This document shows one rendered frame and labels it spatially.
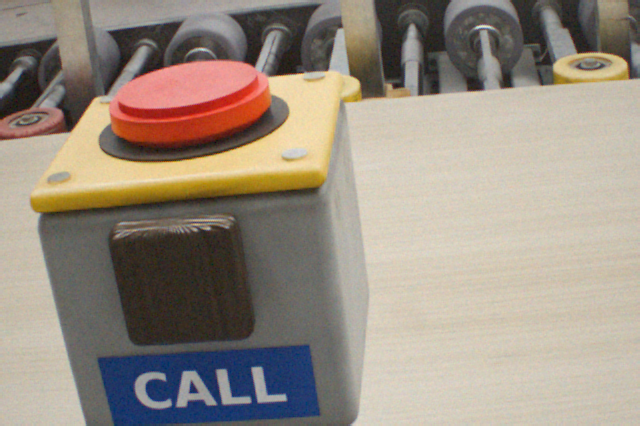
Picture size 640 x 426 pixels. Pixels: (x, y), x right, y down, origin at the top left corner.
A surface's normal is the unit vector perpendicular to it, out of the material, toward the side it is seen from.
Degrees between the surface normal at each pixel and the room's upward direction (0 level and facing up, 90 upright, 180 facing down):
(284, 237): 90
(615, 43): 90
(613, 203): 0
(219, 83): 0
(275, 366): 90
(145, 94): 0
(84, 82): 90
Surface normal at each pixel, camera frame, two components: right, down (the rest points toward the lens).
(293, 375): -0.07, 0.40
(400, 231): -0.13, -0.91
